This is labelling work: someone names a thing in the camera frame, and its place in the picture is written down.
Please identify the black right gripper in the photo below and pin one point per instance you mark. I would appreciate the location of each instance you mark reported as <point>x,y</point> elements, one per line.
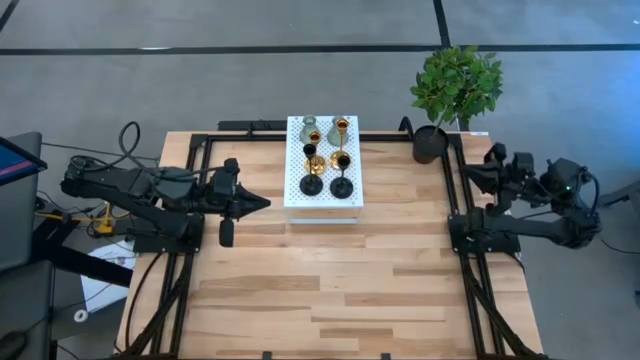
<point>520,167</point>

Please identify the white perforated metal shelf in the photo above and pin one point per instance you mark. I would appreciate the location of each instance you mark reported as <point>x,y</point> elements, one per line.
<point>322,205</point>

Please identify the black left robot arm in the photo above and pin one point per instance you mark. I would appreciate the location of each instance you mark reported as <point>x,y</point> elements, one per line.
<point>150,187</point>

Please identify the white paper sheet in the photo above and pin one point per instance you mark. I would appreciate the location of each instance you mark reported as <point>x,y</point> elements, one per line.
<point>100,295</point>

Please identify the monitor with blue screen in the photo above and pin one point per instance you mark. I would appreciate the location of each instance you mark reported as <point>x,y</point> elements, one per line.
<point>15,165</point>

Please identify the black stand foot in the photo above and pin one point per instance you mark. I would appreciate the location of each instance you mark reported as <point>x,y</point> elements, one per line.
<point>620,196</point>

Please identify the black crossbar behind table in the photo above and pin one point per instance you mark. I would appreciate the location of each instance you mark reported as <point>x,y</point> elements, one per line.
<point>240,125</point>

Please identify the black curved hook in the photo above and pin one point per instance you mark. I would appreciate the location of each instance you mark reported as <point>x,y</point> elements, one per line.
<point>402,122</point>

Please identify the grey-green ceramic candle holder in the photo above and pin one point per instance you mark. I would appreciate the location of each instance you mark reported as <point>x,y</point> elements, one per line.
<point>306,131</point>
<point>334,136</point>

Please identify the black candlestick holder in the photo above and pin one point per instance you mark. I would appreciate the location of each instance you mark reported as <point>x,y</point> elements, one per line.
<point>311,186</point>
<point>341,188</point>

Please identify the black aluminium rail frame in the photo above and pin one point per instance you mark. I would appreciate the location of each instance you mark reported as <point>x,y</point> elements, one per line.
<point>250,137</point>

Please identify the grey desk unit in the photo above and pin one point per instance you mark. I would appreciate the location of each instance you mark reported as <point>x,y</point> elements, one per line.
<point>20,225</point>

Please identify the black stand leg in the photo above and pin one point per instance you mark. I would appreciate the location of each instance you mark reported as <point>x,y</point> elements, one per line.
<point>90,265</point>

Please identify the gold candlestick holder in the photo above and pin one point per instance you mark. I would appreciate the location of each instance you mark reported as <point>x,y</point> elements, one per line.
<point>320,166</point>
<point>334,161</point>

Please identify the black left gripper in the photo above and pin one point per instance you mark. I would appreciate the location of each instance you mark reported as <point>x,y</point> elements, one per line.
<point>220,190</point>

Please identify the green plant in black pot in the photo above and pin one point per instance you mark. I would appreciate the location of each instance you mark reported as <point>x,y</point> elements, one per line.
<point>455,85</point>

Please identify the black computer mouse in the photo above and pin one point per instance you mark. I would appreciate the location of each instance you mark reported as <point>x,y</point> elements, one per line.
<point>11,346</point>

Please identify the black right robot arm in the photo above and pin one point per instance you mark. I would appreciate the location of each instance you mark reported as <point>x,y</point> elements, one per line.
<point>550,227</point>

